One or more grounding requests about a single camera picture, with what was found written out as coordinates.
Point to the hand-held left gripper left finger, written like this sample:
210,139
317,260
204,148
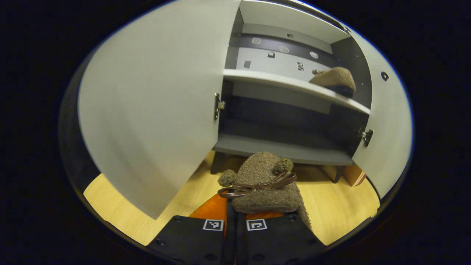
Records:
191,239

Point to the white shoe cabinet door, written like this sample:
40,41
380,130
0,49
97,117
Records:
154,110
390,117

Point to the metal door hinge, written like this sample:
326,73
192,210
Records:
219,106
367,137

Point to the orange and white book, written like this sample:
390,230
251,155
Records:
355,175

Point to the brown fuzzy shoe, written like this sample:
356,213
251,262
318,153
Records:
257,169
335,79

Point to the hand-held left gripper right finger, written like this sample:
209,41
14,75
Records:
279,239

